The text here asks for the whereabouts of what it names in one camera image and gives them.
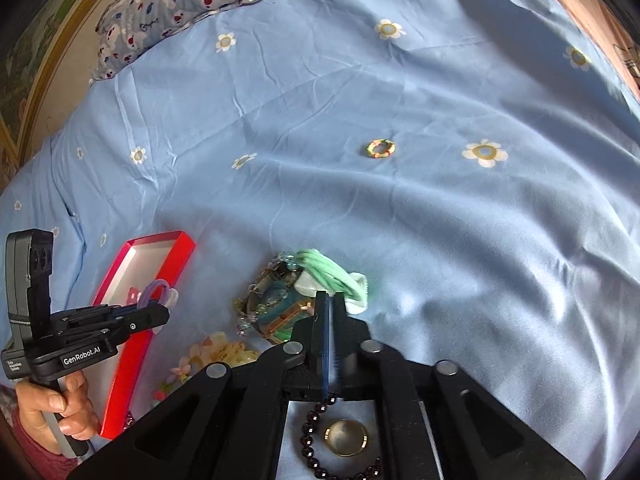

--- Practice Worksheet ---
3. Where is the colourful chunky bead bracelet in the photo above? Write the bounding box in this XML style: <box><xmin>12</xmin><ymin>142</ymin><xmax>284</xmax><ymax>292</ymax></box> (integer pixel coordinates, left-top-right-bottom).
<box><xmin>152</xmin><ymin>364</ymin><xmax>194</xmax><ymax>403</ymax></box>

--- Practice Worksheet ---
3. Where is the dark bead bracelet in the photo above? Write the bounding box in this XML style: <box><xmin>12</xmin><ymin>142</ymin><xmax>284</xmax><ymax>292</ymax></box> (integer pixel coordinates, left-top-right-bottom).
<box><xmin>299</xmin><ymin>392</ymin><xmax>384</xmax><ymax>480</ymax></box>

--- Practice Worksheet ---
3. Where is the gold ring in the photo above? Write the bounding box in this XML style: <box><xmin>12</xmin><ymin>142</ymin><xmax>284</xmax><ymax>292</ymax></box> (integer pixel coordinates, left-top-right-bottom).
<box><xmin>322</xmin><ymin>419</ymin><xmax>370</xmax><ymax>458</ymax></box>

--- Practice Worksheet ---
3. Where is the green hair tie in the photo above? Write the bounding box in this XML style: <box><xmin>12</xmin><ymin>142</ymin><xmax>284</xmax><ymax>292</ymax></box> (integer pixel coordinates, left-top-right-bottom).
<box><xmin>293</xmin><ymin>248</ymin><xmax>370</xmax><ymax>316</ymax></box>

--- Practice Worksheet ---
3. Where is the red sleeve forearm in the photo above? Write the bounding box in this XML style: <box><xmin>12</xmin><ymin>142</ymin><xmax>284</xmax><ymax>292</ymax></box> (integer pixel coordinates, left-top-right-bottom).
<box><xmin>12</xmin><ymin>408</ymin><xmax>78</xmax><ymax>480</ymax></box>

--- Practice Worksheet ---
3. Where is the person's left hand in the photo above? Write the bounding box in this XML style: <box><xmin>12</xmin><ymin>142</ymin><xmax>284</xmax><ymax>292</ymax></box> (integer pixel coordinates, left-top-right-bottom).
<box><xmin>15</xmin><ymin>370</ymin><xmax>100</xmax><ymax>455</ymax></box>

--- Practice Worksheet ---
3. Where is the red shallow cardboard box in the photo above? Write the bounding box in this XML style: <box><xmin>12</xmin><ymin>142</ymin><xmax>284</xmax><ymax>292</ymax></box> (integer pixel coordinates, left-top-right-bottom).
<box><xmin>85</xmin><ymin>231</ymin><xmax>195</xmax><ymax>440</ymax></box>

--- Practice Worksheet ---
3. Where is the blue floral bed sheet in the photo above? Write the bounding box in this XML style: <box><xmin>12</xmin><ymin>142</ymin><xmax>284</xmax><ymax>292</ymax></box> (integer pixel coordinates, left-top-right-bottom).
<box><xmin>1</xmin><ymin>0</ymin><xmax>639</xmax><ymax>479</ymax></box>

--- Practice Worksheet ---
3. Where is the framed landscape painting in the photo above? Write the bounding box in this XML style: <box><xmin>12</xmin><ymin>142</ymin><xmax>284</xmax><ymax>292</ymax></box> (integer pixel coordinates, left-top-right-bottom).
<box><xmin>1</xmin><ymin>0</ymin><xmax>107</xmax><ymax>181</ymax></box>

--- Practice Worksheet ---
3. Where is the blue cartoon print pillow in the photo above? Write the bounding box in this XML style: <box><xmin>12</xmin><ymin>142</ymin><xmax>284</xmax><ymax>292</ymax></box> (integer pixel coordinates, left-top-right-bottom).
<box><xmin>91</xmin><ymin>0</ymin><xmax>260</xmax><ymax>81</ymax></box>

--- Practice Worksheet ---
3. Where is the small multicolour ring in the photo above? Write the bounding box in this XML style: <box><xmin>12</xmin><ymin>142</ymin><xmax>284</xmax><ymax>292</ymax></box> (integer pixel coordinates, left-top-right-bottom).
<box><xmin>365</xmin><ymin>138</ymin><xmax>397</xmax><ymax>160</ymax></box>

